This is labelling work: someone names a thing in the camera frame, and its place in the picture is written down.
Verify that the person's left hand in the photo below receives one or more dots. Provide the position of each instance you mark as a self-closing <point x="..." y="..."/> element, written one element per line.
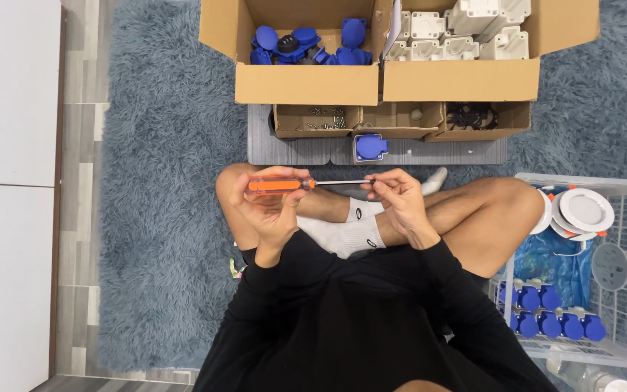
<point x="267" y="218"/>

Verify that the person's right hand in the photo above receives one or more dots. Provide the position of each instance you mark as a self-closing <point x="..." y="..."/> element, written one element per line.
<point x="403" y="209"/>

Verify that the white left sock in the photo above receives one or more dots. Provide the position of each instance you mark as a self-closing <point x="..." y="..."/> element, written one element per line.
<point x="362" y="209"/>

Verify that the white sock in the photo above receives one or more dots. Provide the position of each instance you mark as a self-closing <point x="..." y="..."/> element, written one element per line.
<point x="340" y="237"/>
<point x="362" y="209"/>

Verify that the person's left leg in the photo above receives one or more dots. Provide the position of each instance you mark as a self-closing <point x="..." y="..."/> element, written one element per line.
<point x="319" y="204"/>

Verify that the person's leg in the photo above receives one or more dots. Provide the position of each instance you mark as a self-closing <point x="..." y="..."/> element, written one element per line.
<point x="487" y="218"/>
<point x="319" y="204"/>

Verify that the small colourful wrapper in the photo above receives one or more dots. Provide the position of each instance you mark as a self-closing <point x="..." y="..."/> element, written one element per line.
<point x="234" y="268"/>

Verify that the white right sock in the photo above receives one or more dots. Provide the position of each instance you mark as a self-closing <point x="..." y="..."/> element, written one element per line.
<point x="340" y="237"/>

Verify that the grey ribbed work board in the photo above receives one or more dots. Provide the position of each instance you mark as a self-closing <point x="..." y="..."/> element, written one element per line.
<point x="291" y="152"/>

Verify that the single blue lidded socket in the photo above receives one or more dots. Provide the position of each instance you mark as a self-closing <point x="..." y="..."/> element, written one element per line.
<point x="370" y="147"/>

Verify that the person's right leg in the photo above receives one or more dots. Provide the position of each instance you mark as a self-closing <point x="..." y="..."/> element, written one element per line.
<point x="487" y="218"/>

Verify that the small cardboard box, nearly empty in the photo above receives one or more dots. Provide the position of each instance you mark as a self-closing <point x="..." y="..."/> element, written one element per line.
<point x="395" y="120"/>

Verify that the small cardboard box with screws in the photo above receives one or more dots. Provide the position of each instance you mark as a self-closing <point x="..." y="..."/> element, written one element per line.
<point x="291" y="122"/>

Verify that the blue-grey shaggy rug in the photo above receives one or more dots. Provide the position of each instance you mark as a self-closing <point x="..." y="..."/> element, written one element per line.
<point x="166" y="218"/>

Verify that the pile of metal screws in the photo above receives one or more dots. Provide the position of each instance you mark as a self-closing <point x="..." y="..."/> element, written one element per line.
<point x="327" y="120"/>

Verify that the pile of black gaskets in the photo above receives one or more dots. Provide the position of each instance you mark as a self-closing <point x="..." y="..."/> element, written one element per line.
<point x="470" y="115"/>

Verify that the person's black clothing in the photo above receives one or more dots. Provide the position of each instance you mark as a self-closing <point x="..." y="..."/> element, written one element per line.
<point x="346" y="326"/>

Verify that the small cardboard box, black gaskets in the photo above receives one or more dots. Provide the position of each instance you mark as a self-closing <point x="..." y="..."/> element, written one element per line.
<point x="512" y="120"/>

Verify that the large cardboard box, blue parts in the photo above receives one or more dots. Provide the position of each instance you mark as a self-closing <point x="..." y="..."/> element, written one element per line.
<point x="305" y="81"/>

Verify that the large cardboard box, white parts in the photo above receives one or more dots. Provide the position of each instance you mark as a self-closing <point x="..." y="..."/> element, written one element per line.
<point x="460" y="79"/>

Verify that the blue plastic bag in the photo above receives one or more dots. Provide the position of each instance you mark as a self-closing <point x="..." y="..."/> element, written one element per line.
<point x="553" y="267"/>

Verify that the pile of blue socket covers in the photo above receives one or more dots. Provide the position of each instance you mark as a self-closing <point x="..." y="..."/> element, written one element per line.
<point x="308" y="46"/>

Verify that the stack of white round downlights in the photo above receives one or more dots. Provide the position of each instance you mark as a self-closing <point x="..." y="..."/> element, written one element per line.
<point x="585" y="209"/>

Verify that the white paper sheet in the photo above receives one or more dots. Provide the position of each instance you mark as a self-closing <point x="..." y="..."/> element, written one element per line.
<point x="392" y="27"/>

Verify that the rows of assembled blue sockets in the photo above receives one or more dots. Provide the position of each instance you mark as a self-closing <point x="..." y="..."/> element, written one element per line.
<point x="550" y="321"/>

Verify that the pile of white socket housings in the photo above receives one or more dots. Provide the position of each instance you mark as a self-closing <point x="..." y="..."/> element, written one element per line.
<point x="460" y="32"/>

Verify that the grey round perforated disc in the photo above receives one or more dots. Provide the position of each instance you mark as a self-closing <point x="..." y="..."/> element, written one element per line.
<point x="610" y="267"/>

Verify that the clear plastic bottle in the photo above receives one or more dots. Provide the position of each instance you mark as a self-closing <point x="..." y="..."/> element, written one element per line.
<point x="591" y="378"/>

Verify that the white cabinet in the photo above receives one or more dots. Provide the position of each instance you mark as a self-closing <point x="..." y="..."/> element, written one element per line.
<point x="8" y="196"/>

